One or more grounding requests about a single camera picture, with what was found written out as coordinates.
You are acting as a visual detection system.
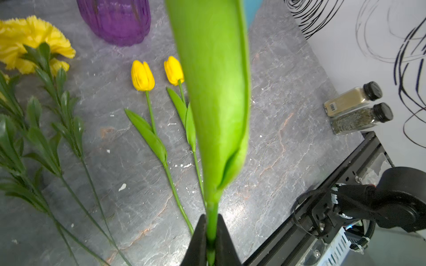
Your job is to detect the yellow carnation stem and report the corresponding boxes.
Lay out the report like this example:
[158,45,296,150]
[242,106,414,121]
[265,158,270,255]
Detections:
[1,73,108,266]
[0,15,134,266]

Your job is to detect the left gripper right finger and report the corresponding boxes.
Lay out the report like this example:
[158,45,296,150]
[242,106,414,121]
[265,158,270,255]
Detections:
[215,214,242,266]

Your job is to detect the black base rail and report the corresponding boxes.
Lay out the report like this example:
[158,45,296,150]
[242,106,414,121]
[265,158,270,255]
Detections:
[244,131,391,266]

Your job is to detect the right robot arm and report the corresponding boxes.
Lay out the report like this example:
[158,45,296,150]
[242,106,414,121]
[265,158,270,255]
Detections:
[291,167,426,239]

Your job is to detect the spice jar front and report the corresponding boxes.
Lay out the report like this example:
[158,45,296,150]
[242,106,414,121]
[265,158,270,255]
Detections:
[330,103,394,135]

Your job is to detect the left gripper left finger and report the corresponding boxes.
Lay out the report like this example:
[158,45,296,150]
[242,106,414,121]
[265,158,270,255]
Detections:
[180,214,207,266]

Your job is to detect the white cable duct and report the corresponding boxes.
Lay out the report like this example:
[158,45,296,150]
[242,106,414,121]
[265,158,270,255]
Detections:
[317,228,351,266]

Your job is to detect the orange yellow tulip stem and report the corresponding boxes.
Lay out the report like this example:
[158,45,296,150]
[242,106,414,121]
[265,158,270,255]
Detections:
[165,1,251,266]

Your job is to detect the spice jar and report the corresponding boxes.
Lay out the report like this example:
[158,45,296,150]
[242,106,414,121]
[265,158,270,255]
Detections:
[323,81,383,117]
[330,103,394,135]

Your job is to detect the purple glass vase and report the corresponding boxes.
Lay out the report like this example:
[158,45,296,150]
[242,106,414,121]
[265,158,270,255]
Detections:
[77,0,151,47]

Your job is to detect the spice jar back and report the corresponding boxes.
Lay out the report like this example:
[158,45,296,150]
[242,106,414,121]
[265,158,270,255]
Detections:
[323,81,383,117]

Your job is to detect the teal ceramic vase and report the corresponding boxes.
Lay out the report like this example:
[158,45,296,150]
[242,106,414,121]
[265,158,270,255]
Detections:
[243,0,263,28]

